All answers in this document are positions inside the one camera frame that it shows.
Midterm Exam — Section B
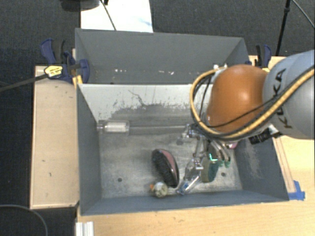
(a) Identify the small beige and orange toy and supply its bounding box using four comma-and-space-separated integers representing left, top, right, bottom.
150, 181, 169, 199

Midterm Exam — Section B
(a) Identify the pale wood board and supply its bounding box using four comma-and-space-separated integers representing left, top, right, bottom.
29, 65, 81, 210

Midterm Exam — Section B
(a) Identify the black cylinder on white bracket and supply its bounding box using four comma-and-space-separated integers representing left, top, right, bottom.
248, 124, 282, 145

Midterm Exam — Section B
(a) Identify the grey metal bin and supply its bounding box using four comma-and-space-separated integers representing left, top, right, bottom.
74, 28, 290, 216

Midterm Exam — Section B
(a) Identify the clear plastic bottle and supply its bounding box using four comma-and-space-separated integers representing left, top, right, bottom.
96, 121, 130, 134

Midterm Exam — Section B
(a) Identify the black brush with red-brown back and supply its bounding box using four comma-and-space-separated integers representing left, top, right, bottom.
151, 148, 180, 188

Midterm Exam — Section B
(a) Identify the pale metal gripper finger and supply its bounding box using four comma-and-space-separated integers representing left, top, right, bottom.
180, 175, 201, 196
184, 158, 204, 181

